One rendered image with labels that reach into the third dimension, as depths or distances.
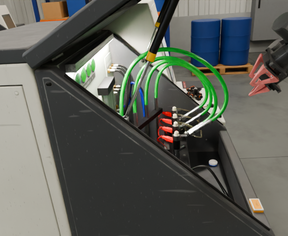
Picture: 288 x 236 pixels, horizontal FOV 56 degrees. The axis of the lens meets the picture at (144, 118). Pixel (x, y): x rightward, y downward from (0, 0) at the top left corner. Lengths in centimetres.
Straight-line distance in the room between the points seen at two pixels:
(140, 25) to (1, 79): 75
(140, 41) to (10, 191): 81
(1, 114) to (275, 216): 208
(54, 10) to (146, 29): 527
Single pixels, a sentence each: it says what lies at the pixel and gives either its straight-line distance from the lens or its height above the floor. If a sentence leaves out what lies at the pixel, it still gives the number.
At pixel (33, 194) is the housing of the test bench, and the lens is 82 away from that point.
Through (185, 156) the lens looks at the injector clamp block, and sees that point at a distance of 113.
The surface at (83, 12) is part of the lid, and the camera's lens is 56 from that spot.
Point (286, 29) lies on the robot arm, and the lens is 84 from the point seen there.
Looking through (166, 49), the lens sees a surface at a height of 142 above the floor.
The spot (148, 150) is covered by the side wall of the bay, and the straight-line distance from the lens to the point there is 66.
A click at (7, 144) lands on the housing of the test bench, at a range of 76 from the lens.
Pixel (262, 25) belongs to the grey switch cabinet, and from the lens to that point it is 757.
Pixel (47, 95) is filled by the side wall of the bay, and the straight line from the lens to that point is 65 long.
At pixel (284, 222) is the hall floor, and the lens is 238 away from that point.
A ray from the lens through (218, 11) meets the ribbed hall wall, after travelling 757.
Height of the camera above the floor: 159
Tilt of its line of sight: 24 degrees down
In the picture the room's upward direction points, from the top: 4 degrees counter-clockwise
